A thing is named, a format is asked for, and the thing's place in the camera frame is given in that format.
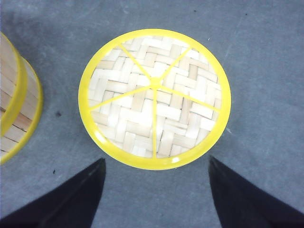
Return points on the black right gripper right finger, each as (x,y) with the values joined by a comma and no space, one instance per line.
(241,204)

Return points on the bamboo steamer basket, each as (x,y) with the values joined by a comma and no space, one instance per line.
(13,83)
(27,120)

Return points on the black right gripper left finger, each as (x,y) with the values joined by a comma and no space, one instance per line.
(73,204)

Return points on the woven bamboo steamer lid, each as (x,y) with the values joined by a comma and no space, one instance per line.
(154,99)

